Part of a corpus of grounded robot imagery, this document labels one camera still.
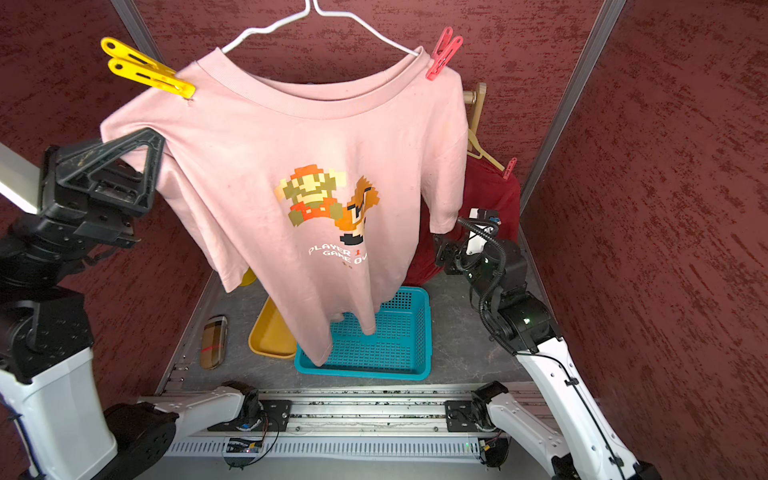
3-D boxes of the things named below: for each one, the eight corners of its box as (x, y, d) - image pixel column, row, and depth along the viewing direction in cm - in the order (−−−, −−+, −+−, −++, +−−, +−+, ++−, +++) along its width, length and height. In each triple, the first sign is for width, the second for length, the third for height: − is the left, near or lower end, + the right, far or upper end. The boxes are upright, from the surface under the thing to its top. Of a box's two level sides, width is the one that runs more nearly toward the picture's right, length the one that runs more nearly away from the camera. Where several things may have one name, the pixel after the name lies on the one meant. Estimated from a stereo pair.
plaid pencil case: (201, 371, 83) (195, 367, 80) (209, 322, 92) (203, 317, 89) (225, 366, 84) (219, 362, 81) (230, 317, 93) (225, 313, 90)
